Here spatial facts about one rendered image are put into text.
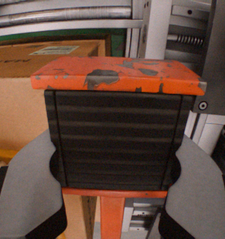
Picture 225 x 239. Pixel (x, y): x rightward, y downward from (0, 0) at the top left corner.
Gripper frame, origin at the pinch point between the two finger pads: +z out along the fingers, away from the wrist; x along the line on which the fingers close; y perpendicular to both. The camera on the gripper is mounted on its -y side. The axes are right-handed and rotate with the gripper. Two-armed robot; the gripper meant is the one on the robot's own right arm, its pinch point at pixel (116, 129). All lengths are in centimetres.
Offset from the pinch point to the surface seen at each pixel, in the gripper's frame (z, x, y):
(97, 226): 122, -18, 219
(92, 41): 66, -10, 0
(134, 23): 59, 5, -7
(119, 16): 66, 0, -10
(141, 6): 61, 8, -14
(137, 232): 122, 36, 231
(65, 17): 66, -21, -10
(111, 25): 59, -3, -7
